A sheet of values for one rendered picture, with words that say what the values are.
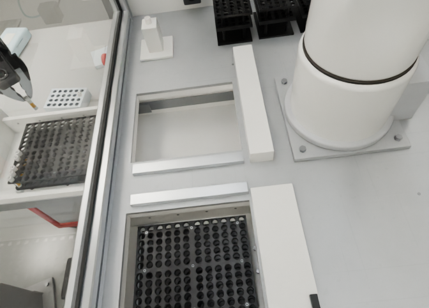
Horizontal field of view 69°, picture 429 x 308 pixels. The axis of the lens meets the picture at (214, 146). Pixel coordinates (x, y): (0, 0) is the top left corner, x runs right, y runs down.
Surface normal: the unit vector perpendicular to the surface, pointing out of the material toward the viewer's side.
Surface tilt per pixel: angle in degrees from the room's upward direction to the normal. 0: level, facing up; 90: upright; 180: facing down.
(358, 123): 90
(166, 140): 0
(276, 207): 0
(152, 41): 90
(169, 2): 90
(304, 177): 0
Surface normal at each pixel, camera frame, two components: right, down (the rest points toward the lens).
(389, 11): 0.04, 0.64
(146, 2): 0.07, 0.84
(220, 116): -0.11, -0.54
